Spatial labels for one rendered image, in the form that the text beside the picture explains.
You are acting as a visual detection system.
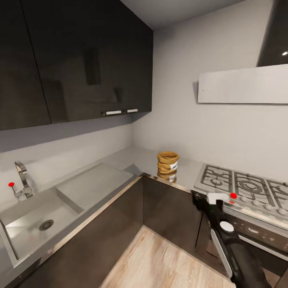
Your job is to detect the popcorn bag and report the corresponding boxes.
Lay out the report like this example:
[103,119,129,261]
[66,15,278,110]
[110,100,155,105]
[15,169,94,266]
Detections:
[157,151,179,174]

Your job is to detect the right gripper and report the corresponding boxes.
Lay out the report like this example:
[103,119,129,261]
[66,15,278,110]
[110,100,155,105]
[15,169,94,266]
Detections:
[192,194,223,217]

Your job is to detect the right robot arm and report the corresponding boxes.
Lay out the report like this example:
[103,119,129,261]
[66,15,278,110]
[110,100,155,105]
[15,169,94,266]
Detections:
[192,193,272,288]

